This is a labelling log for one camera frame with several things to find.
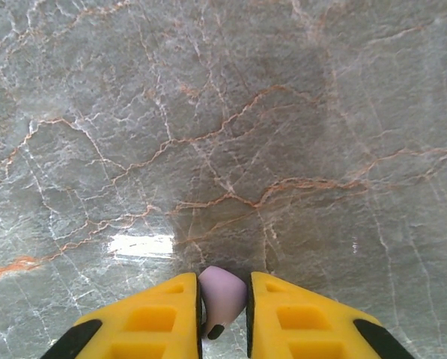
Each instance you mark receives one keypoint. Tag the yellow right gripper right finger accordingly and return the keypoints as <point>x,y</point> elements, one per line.
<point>301,325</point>

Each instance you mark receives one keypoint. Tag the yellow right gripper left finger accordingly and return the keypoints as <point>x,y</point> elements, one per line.
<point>144,321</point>

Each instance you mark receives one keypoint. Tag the small rounded earbud charging case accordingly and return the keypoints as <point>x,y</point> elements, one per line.
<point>223,299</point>

